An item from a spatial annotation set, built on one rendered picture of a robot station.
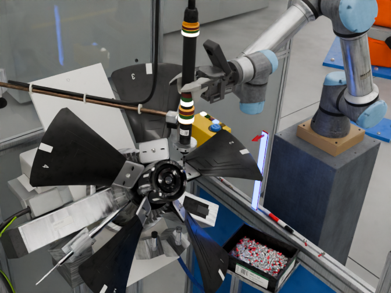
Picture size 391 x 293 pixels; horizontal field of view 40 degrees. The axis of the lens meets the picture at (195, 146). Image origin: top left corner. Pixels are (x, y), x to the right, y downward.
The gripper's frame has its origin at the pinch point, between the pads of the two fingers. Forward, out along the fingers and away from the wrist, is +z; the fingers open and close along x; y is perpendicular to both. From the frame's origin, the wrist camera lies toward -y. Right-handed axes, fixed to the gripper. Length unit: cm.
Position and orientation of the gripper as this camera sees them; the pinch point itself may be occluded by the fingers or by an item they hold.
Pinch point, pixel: (178, 84)
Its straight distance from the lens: 143.5
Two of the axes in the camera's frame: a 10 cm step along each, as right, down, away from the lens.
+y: -0.6, 8.3, 5.5
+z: -7.7, 3.2, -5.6
